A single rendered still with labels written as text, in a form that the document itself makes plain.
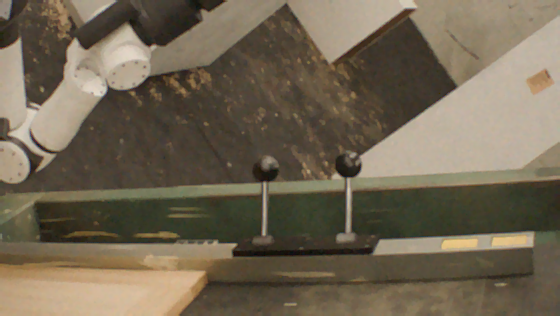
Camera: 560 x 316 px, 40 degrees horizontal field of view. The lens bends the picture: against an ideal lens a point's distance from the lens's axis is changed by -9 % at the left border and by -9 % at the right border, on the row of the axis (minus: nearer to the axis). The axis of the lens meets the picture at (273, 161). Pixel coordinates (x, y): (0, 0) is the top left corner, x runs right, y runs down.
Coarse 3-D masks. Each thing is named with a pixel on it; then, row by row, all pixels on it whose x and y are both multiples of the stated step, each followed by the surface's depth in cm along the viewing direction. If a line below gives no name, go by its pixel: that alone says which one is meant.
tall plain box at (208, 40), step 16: (64, 0) 370; (80, 0) 362; (96, 0) 358; (112, 0) 355; (240, 0) 362; (256, 0) 377; (272, 0) 393; (80, 16) 364; (208, 16) 355; (224, 16) 370; (240, 16) 387; (256, 16) 404; (192, 32) 363; (208, 32) 379; (224, 32) 396; (240, 32) 414; (160, 48) 356; (176, 48) 371; (192, 48) 388; (208, 48) 406; (224, 48) 425; (160, 64) 379; (176, 64) 397; (192, 64) 416; (208, 64) 436
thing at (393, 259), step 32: (0, 256) 129; (32, 256) 126; (64, 256) 124; (96, 256) 121; (128, 256) 119; (160, 256) 117; (192, 256) 116; (224, 256) 114; (288, 256) 110; (320, 256) 109; (352, 256) 107; (384, 256) 106; (416, 256) 104; (448, 256) 103; (480, 256) 101; (512, 256) 100
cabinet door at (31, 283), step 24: (0, 264) 129; (0, 288) 119; (24, 288) 118; (48, 288) 117; (72, 288) 116; (96, 288) 115; (120, 288) 114; (144, 288) 112; (168, 288) 111; (192, 288) 111; (0, 312) 110; (24, 312) 109; (48, 312) 108; (72, 312) 107; (96, 312) 106; (120, 312) 106; (144, 312) 104; (168, 312) 104
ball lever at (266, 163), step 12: (264, 156) 115; (252, 168) 116; (264, 168) 114; (276, 168) 115; (264, 180) 115; (264, 192) 115; (264, 204) 114; (264, 216) 114; (264, 228) 114; (264, 240) 113
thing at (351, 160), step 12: (348, 156) 110; (336, 168) 111; (348, 168) 110; (360, 168) 111; (348, 180) 111; (348, 192) 110; (348, 204) 110; (348, 216) 110; (348, 228) 109; (348, 240) 108
